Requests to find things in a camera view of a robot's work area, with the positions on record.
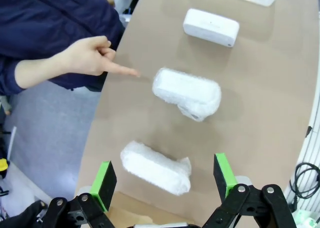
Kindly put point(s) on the person's right forearm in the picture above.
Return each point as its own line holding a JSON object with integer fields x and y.
{"x": 35, "y": 73}

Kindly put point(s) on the bubble-wrapped white clock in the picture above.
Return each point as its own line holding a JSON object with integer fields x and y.
{"x": 185, "y": 93}
{"x": 155, "y": 170}

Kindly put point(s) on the unwrapped white clock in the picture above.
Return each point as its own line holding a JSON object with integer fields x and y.
{"x": 210, "y": 26}

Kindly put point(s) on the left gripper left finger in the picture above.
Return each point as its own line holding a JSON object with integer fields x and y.
{"x": 105, "y": 183}

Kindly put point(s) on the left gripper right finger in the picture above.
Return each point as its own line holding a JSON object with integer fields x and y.
{"x": 225, "y": 173}

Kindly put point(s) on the person in navy jacket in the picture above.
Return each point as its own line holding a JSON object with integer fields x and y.
{"x": 50, "y": 18}

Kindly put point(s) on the person's right hand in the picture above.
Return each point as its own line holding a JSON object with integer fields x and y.
{"x": 87, "y": 56}

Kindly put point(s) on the white metal frame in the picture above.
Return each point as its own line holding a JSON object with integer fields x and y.
{"x": 308, "y": 143}

